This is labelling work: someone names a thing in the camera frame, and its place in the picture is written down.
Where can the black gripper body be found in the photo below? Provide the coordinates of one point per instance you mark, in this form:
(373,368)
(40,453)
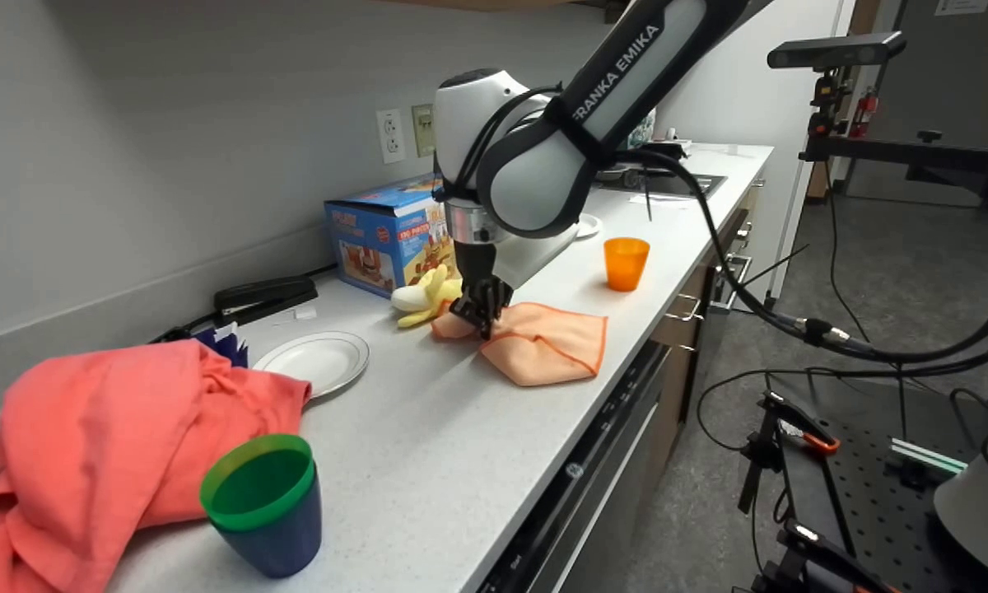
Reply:
(474,264)

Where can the blue cup with green rim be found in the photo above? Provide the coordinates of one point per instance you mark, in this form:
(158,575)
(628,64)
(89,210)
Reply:
(282,532)

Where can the white wall outlet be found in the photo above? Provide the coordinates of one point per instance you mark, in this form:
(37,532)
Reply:
(392,132)

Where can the black stereo camera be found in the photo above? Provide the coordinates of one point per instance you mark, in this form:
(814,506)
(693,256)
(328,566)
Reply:
(834,52)

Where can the black cooktop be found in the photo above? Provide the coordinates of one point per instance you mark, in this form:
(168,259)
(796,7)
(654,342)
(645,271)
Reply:
(678,183)

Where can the yellow plush banana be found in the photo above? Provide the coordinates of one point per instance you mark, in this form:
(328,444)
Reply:
(415,298)

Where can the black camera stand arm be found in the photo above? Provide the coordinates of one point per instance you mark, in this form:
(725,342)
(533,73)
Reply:
(901,154)

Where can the black stapler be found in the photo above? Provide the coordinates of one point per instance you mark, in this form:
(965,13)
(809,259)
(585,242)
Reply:
(263,298)

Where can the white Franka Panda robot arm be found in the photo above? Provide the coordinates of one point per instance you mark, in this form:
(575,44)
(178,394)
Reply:
(536,185)

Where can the beige wall switch plate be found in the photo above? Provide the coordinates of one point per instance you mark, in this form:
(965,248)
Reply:
(423,131)

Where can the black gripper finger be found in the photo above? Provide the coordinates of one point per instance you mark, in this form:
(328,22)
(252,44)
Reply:
(470,315)
(497,301)

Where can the black bowl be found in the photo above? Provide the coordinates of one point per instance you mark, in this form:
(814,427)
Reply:
(662,154)

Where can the orange translucent plastic cup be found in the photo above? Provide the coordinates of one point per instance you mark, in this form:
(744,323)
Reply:
(628,269)

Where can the grey round base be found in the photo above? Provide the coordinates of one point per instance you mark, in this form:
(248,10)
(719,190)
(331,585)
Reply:
(976,515)

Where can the toy food set box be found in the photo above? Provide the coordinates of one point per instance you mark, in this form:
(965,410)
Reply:
(373,242)

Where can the coral red cloth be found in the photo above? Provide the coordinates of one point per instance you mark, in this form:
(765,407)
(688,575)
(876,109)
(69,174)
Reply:
(111,440)

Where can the black breadboard table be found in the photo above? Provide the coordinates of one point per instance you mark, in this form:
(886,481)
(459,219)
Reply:
(868,506)

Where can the orange cloth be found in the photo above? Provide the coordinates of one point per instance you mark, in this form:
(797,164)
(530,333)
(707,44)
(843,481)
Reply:
(546,348)

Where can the dark blue packet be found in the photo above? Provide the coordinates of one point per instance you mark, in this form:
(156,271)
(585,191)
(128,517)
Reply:
(225,348)

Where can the wooden base cabinet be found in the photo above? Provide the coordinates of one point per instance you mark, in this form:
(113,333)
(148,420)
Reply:
(675,364)

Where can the white plate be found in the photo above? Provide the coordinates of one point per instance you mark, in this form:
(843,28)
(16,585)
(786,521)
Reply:
(314,364)
(591,228)

